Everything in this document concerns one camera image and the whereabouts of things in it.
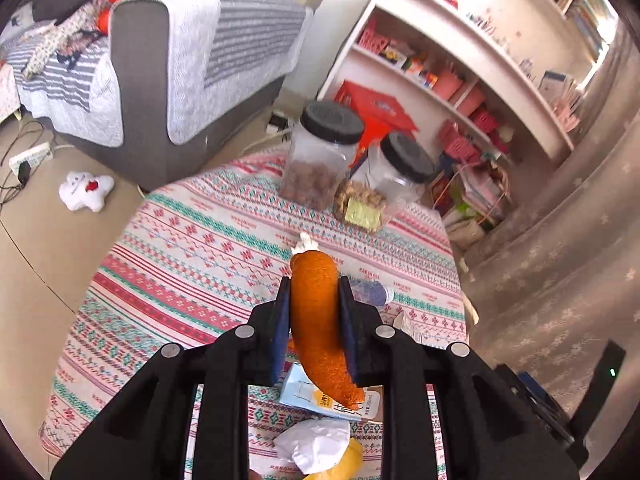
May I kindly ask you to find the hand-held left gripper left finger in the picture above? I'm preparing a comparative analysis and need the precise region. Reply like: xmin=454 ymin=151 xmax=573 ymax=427
xmin=50 ymin=276 xmax=293 ymax=480

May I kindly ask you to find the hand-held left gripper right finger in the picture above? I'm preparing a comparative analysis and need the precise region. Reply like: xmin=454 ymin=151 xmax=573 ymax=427
xmin=337 ymin=275 xmax=582 ymax=480

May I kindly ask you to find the orange plush carrot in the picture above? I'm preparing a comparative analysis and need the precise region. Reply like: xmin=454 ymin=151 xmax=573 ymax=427
xmin=287 ymin=233 xmax=367 ymax=410

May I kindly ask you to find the small clear bottle blue label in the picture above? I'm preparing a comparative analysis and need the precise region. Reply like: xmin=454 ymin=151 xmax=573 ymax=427
xmin=348 ymin=279 xmax=396 ymax=307

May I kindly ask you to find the white paper scrap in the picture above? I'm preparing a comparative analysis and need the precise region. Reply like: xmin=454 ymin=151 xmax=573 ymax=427
xmin=395 ymin=310 xmax=426 ymax=343

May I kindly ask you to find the blue white drink carton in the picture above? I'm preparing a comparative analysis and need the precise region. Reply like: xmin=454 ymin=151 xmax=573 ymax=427
xmin=278 ymin=362 xmax=383 ymax=420

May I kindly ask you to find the clear jar with green label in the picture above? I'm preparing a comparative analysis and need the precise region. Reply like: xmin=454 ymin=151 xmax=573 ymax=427
xmin=332 ymin=132 xmax=436 ymax=235

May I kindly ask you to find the clear jar with brown nuts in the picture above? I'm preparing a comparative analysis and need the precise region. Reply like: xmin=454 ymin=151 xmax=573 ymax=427
xmin=279 ymin=101 xmax=366 ymax=212

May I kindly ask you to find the pink plastic basket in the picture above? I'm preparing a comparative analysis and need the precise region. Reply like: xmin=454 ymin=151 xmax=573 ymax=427
xmin=439 ymin=120 xmax=482 ymax=162
xmin=432 ymin=67 xmax=473 ymax=103
xmin=455 ymin=85 xmax=487 ymax=118

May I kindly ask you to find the white plush toy red mark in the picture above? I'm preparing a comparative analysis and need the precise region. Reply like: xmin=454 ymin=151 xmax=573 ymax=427
xmin=58 ymin=171 xmax=116 ymax=212

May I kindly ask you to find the grey sofa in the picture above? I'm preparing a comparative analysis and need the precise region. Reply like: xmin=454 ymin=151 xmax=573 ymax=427
xmin=0 ymin=0 xmax=313 ymax=193

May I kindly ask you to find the quilted striped armrest cover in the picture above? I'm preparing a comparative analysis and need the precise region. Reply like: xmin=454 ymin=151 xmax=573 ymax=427
xmin=162 ymin=0 xmax=313 ymax=146

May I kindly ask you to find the white power strip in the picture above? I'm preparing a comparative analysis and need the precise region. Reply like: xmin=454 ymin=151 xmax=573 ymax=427
xmin=7 ymin=142 xmax=53 ymax=173

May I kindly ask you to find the white bookshelf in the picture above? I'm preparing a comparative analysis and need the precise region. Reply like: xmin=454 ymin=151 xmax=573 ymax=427
xmin=317 ymin=0 xmax=621 ymax=161

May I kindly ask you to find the quilted striped seat cover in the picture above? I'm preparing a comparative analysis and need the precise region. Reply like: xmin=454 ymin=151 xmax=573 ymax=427
xmin=0 ymin=20 xmax=125 ymax=148

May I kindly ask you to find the floral cloth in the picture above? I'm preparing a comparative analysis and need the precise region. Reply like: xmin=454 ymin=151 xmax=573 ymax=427
xmin=22 ymin=2 xmax=108 ymax=81

